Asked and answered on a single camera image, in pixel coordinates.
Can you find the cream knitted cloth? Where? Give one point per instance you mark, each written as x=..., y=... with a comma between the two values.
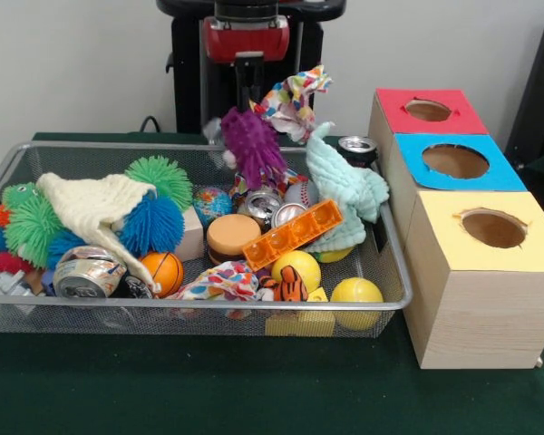
x=86, y=204

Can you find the orange toy building brick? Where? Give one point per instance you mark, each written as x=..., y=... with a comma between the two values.
x=294, y=233

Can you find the blue spiky rubber ball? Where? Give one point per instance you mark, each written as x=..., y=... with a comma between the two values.
x=152, y=224

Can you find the wooden box with three holes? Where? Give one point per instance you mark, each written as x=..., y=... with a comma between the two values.
x=480, y=312

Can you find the green spiky rubber ball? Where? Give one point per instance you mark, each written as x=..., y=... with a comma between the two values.
x=161, y=174

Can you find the green spiky caterpillar toy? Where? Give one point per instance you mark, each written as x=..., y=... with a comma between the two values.
x=29, y=222

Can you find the toy foam hamburger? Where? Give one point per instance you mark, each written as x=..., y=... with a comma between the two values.
x=231, y=235

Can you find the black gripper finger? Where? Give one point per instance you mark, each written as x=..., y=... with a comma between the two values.
x=242, y=86
x=256, y=81

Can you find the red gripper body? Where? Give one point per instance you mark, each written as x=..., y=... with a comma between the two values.
x=247, y=41

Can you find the light blue knitted cloth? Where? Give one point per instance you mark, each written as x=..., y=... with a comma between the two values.
x=344, y=181

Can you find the purple spiky rubber toy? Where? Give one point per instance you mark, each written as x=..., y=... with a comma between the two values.
x=254, y=145

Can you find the small orange basketball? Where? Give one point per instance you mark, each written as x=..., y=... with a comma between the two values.
x=163, y=272

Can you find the colourful dotted cloth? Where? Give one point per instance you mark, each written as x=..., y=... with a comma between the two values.
x=294, y=104

